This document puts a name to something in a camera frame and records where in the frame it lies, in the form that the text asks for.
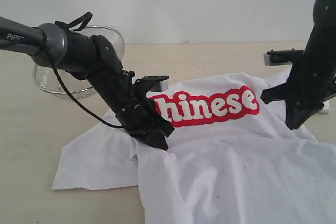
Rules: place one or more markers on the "white t-shirt red Chinese logo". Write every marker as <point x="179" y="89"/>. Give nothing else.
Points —
<point x="231" y="159"/>

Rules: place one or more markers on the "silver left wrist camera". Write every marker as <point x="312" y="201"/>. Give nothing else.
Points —
<point x="152" y="83"/>

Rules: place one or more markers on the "metal wire mesh basket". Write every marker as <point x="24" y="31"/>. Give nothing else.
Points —
<point x="45" y="79"/>

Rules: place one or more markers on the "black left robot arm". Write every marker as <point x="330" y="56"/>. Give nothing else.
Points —
<point x="62" y="46"/>

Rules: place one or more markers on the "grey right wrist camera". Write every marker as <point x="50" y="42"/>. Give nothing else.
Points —
<point x="282" y="57"/>

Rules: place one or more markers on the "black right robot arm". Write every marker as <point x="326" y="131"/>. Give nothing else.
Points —
<point x="321" y="42"/>

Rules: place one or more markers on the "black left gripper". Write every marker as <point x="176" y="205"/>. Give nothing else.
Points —
<point x="137" y="114"/>

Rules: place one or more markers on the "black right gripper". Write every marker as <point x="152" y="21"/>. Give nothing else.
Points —
<point x="311" y="82"/>

